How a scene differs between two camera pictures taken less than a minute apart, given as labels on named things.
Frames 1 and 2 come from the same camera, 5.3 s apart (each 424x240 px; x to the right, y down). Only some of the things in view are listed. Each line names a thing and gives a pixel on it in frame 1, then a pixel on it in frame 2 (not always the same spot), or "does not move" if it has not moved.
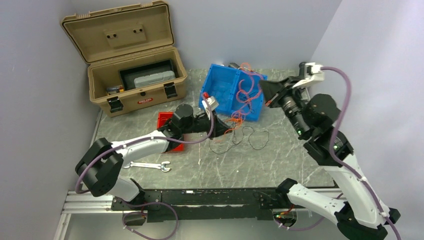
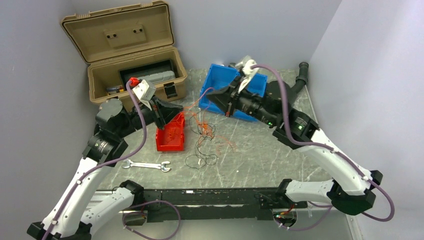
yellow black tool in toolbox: (113, 90) does not move
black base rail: (166, 205) does not move
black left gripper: (219, 128) to (162, 112)
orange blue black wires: (250, 88) to (207, 143)
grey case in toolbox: (149, 79) does not move
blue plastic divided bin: (234, 90) does not move
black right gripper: (281, 89) to (225, 98)
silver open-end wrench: (149, 165) does not move
